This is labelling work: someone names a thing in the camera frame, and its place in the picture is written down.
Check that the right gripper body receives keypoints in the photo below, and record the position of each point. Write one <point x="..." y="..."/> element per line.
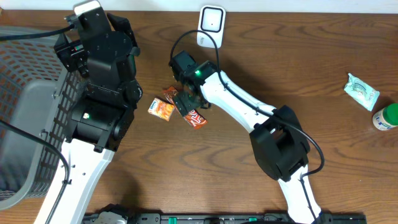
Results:
<point x="185" y="100"/>

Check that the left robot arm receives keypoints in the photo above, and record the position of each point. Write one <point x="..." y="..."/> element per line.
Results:
<point x="96" y="124"/>

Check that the grey plastic basket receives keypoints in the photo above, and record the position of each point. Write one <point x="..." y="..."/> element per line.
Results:
<point x="36" y="94"/>

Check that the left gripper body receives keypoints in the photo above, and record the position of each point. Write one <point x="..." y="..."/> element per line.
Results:
<point x="61" y="50"/>

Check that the red orange candy bar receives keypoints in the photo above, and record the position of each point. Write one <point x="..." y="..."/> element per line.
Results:
<point x="193" y="118"/>

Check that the white barcode scanner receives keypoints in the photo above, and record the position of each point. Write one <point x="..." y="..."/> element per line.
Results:
<point x="212" y="21"/>

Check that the orange snack packet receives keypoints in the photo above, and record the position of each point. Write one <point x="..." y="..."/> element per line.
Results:
<point x="161" y="109"/>

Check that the green lid white jar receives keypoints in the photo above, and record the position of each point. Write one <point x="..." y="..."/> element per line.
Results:
<point x="386" y="118"/>

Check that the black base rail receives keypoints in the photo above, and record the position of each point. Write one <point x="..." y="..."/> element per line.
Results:
<point x="118" y="214"/>

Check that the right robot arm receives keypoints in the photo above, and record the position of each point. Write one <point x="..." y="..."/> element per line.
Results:
<point x="279" y="144"/>

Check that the teal wet wipes pack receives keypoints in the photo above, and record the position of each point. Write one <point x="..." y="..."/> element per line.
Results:
<point x="361" y="92"/>

